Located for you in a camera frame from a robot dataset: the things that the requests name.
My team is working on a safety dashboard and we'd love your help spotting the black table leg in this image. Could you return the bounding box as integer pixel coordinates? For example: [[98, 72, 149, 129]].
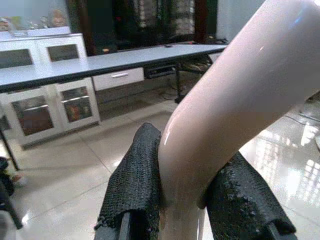
[[174, 62, 183, 104]]

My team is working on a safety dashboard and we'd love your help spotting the black cable on floor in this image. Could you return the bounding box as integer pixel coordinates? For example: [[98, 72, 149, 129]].
[[284, 113, 320, 126]]

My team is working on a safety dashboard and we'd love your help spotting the long grey table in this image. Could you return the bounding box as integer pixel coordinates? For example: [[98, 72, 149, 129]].
[[0, 42, 228, 94]]

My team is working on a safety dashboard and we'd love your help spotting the dark wooden doorway frame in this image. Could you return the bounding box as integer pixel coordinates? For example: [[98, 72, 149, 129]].
[[65, 0, 219, 56]]

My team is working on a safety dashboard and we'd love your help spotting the white cabinet with glass doors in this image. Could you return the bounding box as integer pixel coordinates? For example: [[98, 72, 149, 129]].
[[0, 77, 101, 151]]

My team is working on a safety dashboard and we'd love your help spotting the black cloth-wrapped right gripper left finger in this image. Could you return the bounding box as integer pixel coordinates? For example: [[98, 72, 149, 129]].
[[94, 122, 163, 240]]

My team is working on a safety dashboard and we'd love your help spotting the white upper cabinet with windows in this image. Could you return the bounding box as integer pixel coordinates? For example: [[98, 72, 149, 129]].
[[0, 26, 88, 70]]

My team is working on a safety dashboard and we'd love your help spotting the white drawer with silver handle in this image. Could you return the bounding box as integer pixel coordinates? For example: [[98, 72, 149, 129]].
[[91, 66, 145, 91]]

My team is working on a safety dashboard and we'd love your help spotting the black chair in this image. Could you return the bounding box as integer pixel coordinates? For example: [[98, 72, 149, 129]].
[[0, 114, 24, 230]]

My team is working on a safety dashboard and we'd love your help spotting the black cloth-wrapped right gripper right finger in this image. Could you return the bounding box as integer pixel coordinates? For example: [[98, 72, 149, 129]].
[[203, 151, 298, 240]]

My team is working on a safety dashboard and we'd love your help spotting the pale pink broom handle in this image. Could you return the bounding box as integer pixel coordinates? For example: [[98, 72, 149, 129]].
[[157, 0, 320, 240]]

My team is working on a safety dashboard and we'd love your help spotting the black keyboard tray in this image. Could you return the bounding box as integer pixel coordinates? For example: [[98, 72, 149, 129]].
[[144, 62, 179, 80]]

